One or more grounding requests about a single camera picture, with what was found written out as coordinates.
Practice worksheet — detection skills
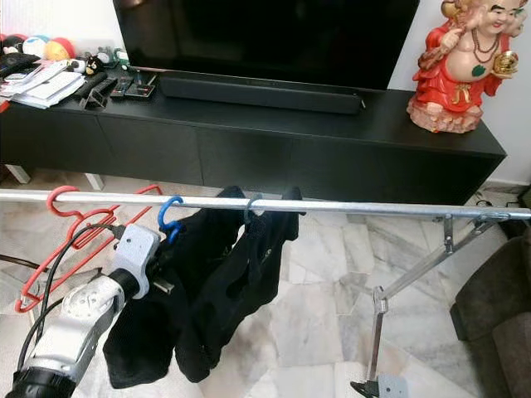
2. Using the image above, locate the black shirt white slogan print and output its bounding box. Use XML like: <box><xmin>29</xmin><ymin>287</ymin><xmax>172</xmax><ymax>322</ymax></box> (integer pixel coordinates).
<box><xmin>124</xmin><ymin>187</ymin><xmax>250</xmax><ymax>391</ymax></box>

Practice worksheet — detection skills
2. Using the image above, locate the blue plastic hanger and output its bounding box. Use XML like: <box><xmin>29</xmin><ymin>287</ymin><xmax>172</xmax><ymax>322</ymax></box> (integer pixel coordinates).
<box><xmin>158</xmin><ymin>195</ymin><xmax>185</xmax><ymax>244</ymax></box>

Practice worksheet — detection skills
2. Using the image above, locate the black hanger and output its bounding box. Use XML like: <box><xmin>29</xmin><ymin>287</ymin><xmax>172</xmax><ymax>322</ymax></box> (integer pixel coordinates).
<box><xmin>243</xmin><ymin>195</ymin><xmax>265</xmax><ymax>223</ymax></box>

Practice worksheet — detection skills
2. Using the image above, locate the red plastic hanger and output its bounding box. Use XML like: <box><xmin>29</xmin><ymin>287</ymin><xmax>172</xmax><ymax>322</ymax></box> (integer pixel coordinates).
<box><xmin>14</xmin><ymin>184</ymin><xmax>165</xmax><ymax>314</ymax></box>

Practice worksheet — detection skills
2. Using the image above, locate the dark brown sofa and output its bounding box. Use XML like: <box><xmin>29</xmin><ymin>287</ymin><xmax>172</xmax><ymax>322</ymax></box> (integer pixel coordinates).
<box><xmin>450</xmin><ymin>228</ymin><xmax>531</xmax><ymax>398</ymax></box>

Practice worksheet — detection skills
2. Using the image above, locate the black Fonemax print shirt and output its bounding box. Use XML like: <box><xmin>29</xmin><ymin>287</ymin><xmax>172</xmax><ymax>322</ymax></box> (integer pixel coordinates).
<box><xmin>174</xmin><ymin>187</ymin><xmax>304</xmax><ymax>384</ymax></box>

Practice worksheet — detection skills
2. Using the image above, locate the silver clothes rack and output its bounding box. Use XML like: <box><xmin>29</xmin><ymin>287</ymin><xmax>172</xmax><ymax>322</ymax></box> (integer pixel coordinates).
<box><xmin>0</xmin><ymin>189</ymin><xmax>531</xmax><ymax>398</ymax></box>

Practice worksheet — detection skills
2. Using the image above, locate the black TV cabinet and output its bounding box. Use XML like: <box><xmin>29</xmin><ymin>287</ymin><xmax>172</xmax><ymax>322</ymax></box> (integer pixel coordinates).
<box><xmin>0</xmin><ymin>83</ymin><xmax>509</xmax><ymax>206</ymax></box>

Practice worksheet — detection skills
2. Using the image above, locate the black soundbar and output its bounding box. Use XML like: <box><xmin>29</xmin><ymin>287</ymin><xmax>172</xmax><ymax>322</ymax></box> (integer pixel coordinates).
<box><xmin>159</xmin><ymin>73</ymin><xmax>366</xmax><ymax>115</ymax></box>

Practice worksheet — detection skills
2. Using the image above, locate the red Buddha statue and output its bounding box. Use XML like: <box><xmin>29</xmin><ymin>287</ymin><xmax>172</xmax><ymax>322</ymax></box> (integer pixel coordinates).
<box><xmin>407</xmin><ymin>0</ymin><xmax>528</xmax><ymax>135</ymax></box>

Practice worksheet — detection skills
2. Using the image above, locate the white paper stack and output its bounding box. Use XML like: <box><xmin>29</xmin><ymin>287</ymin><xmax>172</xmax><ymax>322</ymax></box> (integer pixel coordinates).
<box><xmin>10</xmin><ymin>60</ymin><xmax>88</xmax><ymax>109</ymax></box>

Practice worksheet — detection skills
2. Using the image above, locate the black pouch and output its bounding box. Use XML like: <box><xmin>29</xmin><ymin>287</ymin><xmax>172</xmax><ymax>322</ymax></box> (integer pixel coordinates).
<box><xmin>0</xmin><ymin>52</ymin><xmax>38</xmax><ymax>80</ymax></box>

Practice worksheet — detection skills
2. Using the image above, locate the black flat television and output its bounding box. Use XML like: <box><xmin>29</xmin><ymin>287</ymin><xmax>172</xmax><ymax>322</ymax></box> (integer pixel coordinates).
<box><xmin>114</xmin><ymin>0</ymin><xmax>421</xmax><ymax>92</ymax></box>

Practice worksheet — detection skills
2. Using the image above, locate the black plush ball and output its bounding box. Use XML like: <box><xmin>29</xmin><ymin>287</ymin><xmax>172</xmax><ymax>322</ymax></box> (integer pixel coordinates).
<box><xmin>2</xmin><ymin>35</ymin><xmax>26</xmax><ymax>56</ymax></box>

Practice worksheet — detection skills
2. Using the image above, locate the black remote control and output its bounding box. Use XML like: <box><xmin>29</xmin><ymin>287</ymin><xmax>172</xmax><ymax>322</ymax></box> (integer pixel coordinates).
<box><xmin>79</xmin><ymin>75</ymin><xmax>119</xmax><ymax>110</ymax></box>
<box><xmin>112</xmin><ymin>75</ymin><xmax>158</xmax><ymax>100</ymax></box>

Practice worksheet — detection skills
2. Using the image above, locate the white blue ball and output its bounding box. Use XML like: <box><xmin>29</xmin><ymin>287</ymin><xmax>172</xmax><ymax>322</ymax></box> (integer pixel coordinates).
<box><xmin>22</xmin><ymin>36</ymin><xmax>49</xmax><ymax>59</ymax></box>

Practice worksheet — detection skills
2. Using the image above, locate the orange yellow ball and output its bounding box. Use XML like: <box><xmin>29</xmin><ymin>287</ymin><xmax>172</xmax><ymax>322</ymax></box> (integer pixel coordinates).
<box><xmin>44</xmin><ymin>37</ymin><xmax>76</xmax><ymax>61</ymax></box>

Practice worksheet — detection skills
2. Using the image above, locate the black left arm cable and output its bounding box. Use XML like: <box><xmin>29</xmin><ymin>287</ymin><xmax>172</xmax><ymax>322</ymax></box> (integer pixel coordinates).
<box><xmin>17</xmin><ymin>222</ymin><xmax>129</xmax><ymax>374</ymax></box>

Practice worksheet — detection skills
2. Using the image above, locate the black floor cable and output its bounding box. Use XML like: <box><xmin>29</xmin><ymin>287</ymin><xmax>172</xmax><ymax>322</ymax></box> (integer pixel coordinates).
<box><xmin>469</xmin><ymin>189</ymin><xmax>528</xmax><ymax>208</ymax></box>

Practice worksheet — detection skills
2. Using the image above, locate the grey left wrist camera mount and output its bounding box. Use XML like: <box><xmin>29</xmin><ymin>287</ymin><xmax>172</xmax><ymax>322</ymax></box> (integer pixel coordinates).
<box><xmin>114</xmin><ymin>222</ymin><xmax>165</xmax><ymax>291</ymax></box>

